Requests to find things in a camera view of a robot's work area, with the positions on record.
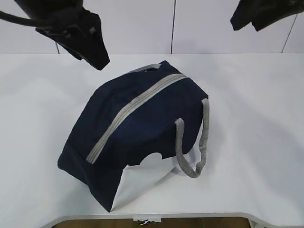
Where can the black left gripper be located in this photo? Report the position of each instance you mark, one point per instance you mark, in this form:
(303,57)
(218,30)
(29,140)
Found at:
(77,23)

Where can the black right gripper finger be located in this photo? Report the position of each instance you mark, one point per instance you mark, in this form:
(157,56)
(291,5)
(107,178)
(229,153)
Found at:
(245,11)
(271,11)

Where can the navy blue lunch bag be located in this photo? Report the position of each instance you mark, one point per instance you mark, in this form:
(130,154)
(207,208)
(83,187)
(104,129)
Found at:
(134,130)

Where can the white tape on table edge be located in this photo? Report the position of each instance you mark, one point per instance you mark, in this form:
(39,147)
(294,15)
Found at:
(145,220)

